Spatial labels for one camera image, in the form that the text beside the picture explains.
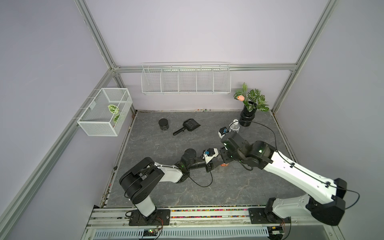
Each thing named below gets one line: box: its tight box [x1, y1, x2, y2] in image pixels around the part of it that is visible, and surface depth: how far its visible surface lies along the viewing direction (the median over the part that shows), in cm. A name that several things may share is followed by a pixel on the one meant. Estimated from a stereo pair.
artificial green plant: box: [233, 82, 270, 113], surface depth 94 cm
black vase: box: [239, 101, 257, 127], surface depth 108 cm
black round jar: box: [158, 118, 170, 131], surface depth 111 cm
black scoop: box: [173, 118, 201, 136], surface depth 111 cm
